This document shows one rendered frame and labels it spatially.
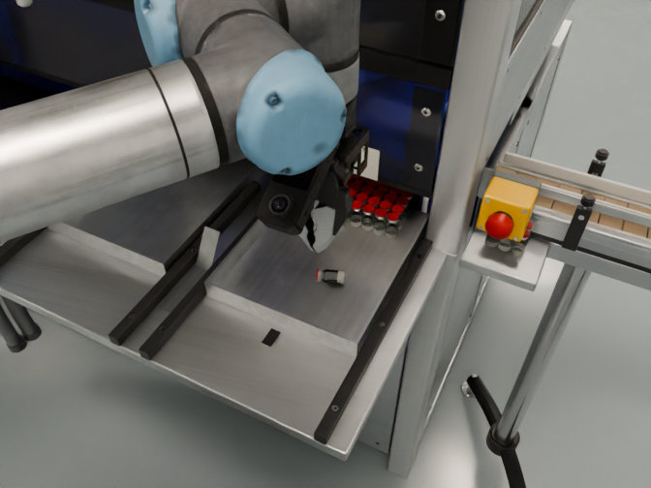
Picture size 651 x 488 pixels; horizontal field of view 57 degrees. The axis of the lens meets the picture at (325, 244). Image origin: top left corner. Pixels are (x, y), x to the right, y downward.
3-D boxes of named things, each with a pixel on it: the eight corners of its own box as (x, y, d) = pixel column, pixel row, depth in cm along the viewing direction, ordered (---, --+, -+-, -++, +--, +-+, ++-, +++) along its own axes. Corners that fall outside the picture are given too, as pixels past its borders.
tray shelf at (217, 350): (150, 131, 131) (148, 124, 130) (460, 233, 109) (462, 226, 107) (-32, 279, 101) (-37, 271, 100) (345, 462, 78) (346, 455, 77)
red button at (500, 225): (487, 222, 94) (493, 202, 91) (513, 229, 93) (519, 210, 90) (480, 237, 92) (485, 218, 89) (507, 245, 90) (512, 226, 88)
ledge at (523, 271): (481, 216, 112) (483, 209, 110) (552, 238, 108) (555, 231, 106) (457, 265, 103) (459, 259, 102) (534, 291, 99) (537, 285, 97)
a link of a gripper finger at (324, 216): (355, 234, 76) (357, 177, 70) (334, 265, 73) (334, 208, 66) (333, 227, 77) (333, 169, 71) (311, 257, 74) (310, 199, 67)
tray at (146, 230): (167, 130, 128) (164, 115, 126) (273, 164, 120) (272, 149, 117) (48, 228, 107) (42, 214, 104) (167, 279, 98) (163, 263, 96)
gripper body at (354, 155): (369, 171, 71) (375, 78, 62) (337, 215, 65) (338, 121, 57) (311, 153, 73) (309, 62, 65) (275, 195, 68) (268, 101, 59)
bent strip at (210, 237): (209, 250, 103) (204, 225, 99) (225, 256, 102) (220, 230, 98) (158, 308, 94) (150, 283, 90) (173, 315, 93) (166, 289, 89)
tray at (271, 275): (307, 175, 117) (306, 161, 115) (434, 216, 109) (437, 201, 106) (207, 296, 96) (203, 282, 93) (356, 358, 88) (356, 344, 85)
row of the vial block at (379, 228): (308, 202, 111) (308, 183, 108) (399, 233, 106) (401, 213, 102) (302, 210, 110) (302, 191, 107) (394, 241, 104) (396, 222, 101)
